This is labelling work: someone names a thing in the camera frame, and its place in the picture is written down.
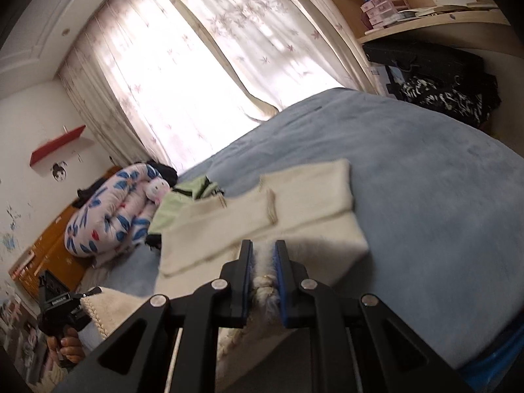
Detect red wall shelf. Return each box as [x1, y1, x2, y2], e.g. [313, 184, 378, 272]
[29, 125, 86, 168]

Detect person's left hand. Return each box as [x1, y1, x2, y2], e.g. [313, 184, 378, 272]
[47, 333, 85, 368]

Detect pink drawer organiser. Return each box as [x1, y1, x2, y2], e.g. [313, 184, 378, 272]
[360, 0, 408, 29]

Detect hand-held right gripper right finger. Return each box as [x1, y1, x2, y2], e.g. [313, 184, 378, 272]
[274, 239, 463, 393]

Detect floral rolled quilt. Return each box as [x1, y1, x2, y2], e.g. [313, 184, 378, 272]
[64, 163, 173, 258]

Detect white fluffy cardigan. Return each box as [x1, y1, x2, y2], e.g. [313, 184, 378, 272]
[80, 158, 367, 393]

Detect wooden headboard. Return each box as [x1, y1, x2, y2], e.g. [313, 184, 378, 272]
[8, 166, 123, 295]

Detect folded green jacket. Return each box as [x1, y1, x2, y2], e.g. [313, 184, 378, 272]
[145, 175, 225, 250]

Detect papers on shelf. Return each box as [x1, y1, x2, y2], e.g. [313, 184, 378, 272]
[403, 0, 498, 19]

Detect wooden shelf unit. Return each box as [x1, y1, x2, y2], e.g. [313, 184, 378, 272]
[319, 0, 512, 46]

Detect bed with blue sheet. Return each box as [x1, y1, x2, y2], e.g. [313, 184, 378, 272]
[78, 88, 524, 393]

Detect pink cat plush toy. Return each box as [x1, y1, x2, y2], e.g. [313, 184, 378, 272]
[141, 178, 170, 205]

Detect sheer floral curtain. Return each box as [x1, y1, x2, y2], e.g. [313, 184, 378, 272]
[159, 0, 365, 123]
[57, 0, 283, 177]

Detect black cartoon wall sticker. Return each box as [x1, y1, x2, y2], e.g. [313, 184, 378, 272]
[50, 161, 69, 183]

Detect black white patterned bag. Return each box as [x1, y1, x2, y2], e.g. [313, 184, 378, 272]
[399, 76, 488, 125]

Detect white cardboard box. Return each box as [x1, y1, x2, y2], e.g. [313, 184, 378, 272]
[368, 63, 400, 99]

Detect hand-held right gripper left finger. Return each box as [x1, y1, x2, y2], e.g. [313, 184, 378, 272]
[53, 239, 254, 393]

